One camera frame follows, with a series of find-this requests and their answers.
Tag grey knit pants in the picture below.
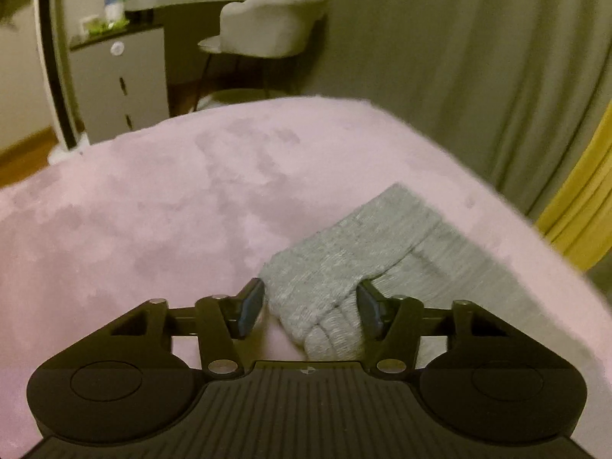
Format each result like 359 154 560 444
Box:
259 184 596 372

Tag pink plush bed blanket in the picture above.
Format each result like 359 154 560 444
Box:
1 96 611 458

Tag yellow curtain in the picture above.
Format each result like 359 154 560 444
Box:
535 109 612 272

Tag grey curtain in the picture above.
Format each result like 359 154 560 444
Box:
305 0 612 292

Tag white shell-back chair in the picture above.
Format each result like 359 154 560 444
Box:
193 0 331 111

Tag white bottle on cabinet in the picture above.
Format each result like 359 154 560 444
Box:
104 0 124 24

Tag white standing mirror frame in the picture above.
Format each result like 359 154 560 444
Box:
31 0 89 165

